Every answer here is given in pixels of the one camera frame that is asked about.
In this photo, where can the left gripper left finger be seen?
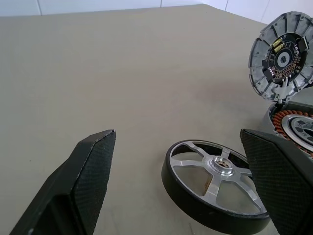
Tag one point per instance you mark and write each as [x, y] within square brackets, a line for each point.
[73, 186]

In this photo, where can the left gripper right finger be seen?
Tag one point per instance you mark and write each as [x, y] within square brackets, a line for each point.
[283, 181]

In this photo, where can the clear plastic lid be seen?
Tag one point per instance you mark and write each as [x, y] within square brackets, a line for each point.
[283, 58]

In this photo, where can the black silver spoked rotor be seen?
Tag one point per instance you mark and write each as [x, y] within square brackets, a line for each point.
[221, 167]

